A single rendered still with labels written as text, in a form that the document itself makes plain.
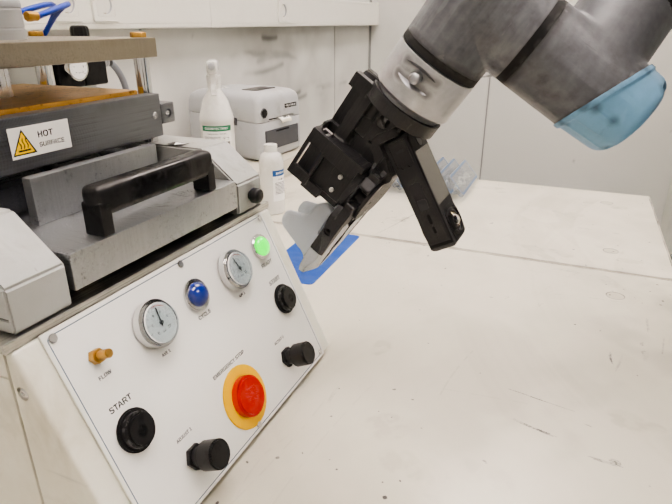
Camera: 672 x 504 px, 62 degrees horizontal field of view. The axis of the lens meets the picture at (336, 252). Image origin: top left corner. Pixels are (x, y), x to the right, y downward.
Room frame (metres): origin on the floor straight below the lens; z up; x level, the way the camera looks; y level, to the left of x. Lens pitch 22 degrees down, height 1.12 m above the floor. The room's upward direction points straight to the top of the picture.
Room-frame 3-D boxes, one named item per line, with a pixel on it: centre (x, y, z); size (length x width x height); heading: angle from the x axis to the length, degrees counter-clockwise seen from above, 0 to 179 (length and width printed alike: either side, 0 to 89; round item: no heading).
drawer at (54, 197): (0.53, 0.28, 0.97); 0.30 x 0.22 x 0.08; 67
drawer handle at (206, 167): (0.48, 0.16, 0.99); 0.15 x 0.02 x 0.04; 157
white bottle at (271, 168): (1.14, 0.13, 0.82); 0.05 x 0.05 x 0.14
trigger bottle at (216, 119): (1.36, 0.29, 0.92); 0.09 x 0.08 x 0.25; 8
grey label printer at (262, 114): (1.54, 0.24, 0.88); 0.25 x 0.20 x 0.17; 61
